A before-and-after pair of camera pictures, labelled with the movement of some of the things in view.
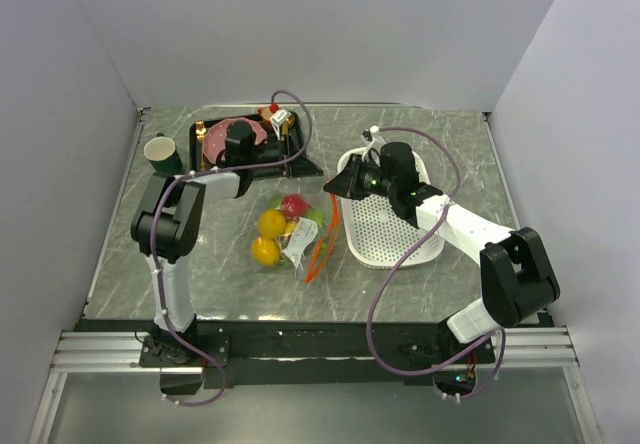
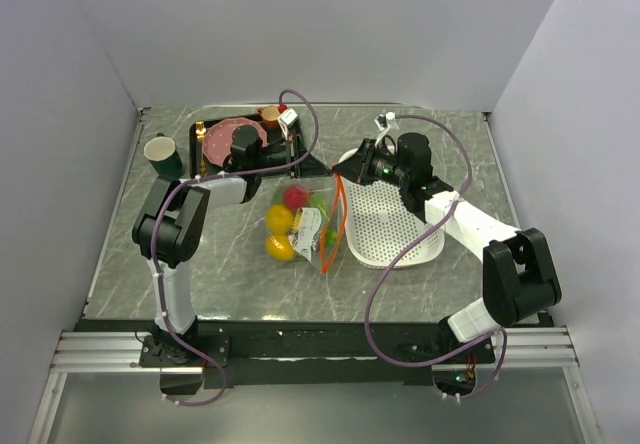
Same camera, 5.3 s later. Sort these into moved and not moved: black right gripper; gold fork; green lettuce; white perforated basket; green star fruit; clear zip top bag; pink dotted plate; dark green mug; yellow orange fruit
Moved: green lettuce; black right gripper; yellow orange fruit; green star fruit; clear zip top bag
Not moved: white perforated basket; dark green mug; gold fork; pink dotted plate
